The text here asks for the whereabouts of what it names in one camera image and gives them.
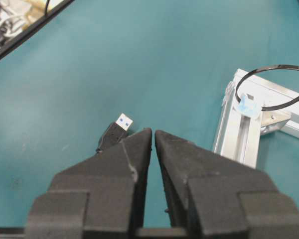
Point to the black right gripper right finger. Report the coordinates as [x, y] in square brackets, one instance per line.
[214, 197]

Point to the blue clip on frame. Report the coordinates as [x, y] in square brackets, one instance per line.
[248, 107]

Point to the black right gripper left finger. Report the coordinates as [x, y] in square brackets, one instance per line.
[102, 197]

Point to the white cables beyond table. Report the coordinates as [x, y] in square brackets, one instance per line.
[17, 15]

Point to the square aluminium extrusion frame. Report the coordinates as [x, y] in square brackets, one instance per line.
[238, 136]

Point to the black table edge rail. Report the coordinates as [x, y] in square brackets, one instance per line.
[33, 29]

